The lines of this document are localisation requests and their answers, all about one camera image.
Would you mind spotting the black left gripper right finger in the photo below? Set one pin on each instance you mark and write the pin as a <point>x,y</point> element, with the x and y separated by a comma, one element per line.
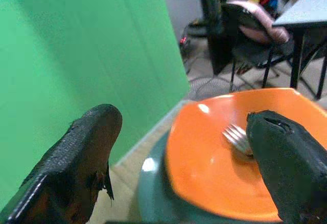
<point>288,162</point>

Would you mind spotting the orange square plate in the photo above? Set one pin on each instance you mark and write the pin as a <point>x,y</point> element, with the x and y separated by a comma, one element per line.
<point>212,162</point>

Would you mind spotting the black power strip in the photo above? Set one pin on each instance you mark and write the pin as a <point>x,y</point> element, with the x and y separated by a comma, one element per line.
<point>184,38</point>

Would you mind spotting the silver metal fork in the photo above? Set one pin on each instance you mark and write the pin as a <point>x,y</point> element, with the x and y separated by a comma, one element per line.
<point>236,137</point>

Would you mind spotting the green backdrop screen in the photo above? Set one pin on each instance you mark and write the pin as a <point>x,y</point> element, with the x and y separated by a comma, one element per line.
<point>84,47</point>

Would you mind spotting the grey table with black legs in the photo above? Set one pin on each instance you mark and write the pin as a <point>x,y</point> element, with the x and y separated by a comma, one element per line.
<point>306,17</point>

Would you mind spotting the dark green round plate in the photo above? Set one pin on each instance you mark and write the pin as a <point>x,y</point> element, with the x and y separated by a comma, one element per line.
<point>155,196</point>

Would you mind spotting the black folding chair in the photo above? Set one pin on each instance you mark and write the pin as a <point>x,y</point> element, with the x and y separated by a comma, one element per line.
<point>237,37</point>

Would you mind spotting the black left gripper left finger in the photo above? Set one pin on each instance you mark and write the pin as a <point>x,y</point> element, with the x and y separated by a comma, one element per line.
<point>74,162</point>

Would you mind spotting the pink cloth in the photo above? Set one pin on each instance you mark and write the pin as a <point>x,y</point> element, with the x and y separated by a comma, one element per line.
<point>263,23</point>

